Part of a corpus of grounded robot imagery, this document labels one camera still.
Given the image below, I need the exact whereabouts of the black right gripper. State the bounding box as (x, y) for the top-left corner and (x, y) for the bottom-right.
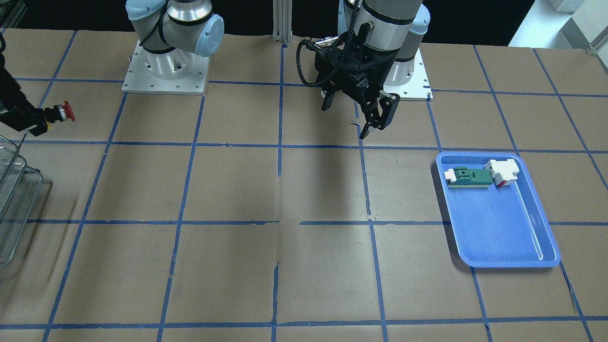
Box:
(0, 56), (48, 133)

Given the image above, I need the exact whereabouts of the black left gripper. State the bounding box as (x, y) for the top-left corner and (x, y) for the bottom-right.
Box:
(314, 30), (400, 139)

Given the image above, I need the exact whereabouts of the red emergency stop button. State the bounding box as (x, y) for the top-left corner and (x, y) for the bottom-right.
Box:
(38, 100), (75, 132)

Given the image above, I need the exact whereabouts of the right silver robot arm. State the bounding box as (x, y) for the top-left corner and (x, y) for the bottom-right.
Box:
(1, 0), (269, 141)

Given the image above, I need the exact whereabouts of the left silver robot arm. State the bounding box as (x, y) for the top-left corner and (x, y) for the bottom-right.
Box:
(303, 0), (432, 139)

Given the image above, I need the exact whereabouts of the green terminal block module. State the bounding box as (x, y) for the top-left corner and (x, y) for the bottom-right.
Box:
(443, 165), (494, 188)

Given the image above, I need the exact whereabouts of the white relay module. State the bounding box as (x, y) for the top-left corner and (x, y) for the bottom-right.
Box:
(484, 159), (520, 188)

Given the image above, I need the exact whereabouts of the blue plastic tray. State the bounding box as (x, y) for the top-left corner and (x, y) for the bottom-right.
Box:
(435, 151), (561, 268)

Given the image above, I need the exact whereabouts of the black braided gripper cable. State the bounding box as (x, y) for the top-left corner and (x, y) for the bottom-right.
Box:
(296, 0), (361, 88)

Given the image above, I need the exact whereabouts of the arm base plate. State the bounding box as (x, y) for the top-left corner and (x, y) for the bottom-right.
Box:
(383, 50), (434, 101)
(122, 41), (210, 95)

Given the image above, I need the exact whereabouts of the wire mesh shelf basket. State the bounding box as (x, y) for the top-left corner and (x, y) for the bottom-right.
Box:
(0, 136), (43, 266)

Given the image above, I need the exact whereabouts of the aluminium frame post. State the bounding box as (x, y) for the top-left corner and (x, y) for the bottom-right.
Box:
(272, 0), (293, 45)

